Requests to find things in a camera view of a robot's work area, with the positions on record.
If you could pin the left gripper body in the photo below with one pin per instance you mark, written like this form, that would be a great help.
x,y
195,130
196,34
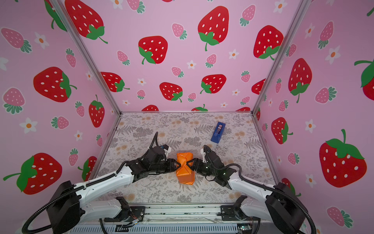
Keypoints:
x,y
162,167

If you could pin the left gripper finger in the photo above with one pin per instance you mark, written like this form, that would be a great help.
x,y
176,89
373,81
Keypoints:
x,y
171,170
173,164

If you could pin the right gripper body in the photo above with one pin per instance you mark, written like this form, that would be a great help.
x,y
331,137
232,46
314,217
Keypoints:
x,y
198,166

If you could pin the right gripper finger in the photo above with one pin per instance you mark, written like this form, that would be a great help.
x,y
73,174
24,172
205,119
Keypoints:
x,y
196,169
193,162

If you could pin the orange wrapping paper sheet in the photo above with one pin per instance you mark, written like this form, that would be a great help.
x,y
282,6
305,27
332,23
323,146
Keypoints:
x,y
184,174

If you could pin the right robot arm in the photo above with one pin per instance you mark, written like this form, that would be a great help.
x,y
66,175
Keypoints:
x,y
274,203

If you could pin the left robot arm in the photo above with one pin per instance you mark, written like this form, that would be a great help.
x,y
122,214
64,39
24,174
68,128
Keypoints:
x,y
75,203

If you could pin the blue tape dispenser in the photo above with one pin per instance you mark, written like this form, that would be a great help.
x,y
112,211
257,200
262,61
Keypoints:
x,y
218,132

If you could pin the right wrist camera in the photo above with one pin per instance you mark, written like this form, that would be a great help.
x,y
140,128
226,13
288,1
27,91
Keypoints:
x,y
202,153

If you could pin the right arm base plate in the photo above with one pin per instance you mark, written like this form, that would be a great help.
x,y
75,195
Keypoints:
x,y
232,213

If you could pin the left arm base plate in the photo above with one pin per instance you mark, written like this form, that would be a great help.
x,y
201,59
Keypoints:
x,y
128,215

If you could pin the aluminium front frame rail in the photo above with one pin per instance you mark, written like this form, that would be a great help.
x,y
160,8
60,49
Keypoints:
x,y
178,219

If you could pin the right aluminium corner post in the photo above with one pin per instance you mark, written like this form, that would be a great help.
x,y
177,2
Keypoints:
x,y
292,30

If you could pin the aluminium corner post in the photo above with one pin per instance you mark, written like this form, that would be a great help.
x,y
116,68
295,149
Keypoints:
x,y
292,30
82,22

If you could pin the left aluminium corner post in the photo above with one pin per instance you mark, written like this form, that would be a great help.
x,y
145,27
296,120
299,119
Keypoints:
x,y
82,22

